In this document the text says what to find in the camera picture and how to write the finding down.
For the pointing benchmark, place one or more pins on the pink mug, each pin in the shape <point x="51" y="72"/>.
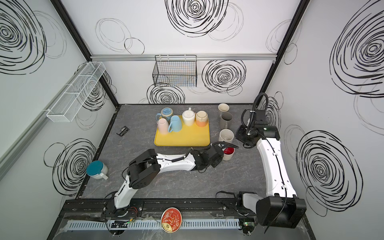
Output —
<point x="163" y="126"/>

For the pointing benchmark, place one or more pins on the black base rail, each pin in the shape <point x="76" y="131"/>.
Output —
<point x="140" y="207"/>

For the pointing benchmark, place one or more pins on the small grey mug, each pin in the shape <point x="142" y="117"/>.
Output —
<point x="223" y="108"/>

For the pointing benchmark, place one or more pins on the large grey-beige mug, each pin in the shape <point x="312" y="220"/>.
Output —
<point x="225" y="120"/>

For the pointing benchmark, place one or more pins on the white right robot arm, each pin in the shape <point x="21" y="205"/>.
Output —
<point x="281" y="207"/>

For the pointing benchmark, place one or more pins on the black snack bar wrapper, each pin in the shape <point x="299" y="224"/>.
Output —
<point x="123" y="131"/>

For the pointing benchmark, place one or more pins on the grey slotted cable duct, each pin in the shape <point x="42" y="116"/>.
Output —
<point x="193" y="224"/>

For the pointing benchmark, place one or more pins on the black corner frame post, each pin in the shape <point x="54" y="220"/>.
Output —
<point x="280" y="38"/>
<point x="65" y="17"/>

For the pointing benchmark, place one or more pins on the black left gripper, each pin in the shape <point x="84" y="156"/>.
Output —
<point x="217" y="154"/>

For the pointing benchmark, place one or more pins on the light blue mug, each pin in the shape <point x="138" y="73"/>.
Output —
<point x="175" y="124"/>

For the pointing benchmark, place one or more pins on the black wire basket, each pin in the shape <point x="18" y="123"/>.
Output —
<point x="176" y="73"/>

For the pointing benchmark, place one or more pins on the white ribbed mug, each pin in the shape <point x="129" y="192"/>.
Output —
<point x="189" y="117"/>

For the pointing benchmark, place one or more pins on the aluminium wall rail back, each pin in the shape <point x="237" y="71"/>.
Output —
<point x="183" y="57"/>

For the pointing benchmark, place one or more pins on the aluminium wall rail left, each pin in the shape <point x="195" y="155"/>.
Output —
<point x="13" y="153"/>

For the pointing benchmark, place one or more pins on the cream mug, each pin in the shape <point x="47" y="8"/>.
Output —
<point x="228" y="154"/>

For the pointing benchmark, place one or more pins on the blue butterfly mug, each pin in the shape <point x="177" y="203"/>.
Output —
<point x="166" y="113"/>

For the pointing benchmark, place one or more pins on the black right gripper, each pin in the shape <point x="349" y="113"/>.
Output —
<point x="243" y="137"/>

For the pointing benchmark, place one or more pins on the yellow plastic tray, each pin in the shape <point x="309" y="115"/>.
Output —
<point x="189" y="136"/>

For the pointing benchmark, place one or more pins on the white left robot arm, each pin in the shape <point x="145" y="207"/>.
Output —
<point x="144" y="168"/>

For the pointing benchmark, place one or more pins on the white wire shelf basket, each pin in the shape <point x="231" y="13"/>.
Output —
<point x="83" y="92"/>

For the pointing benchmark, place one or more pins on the speckled white mug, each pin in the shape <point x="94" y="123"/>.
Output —
<point x="226" y="135"/>

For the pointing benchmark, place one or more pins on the black corner frame post right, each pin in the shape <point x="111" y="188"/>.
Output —
<point x="280" y="38"/>

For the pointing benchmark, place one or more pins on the orange mug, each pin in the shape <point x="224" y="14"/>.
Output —
<point x="202" y="118"/>

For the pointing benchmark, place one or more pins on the aluminium wall rail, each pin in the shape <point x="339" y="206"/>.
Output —
<point x="183" y="57"/>
<point x="13" y="153"/>

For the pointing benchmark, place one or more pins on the black corner frame post left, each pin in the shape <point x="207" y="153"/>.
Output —
<point x="65" y="17"/>

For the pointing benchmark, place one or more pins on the teal capped white cylinder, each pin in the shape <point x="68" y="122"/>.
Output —
<point x="97" y="170"/>

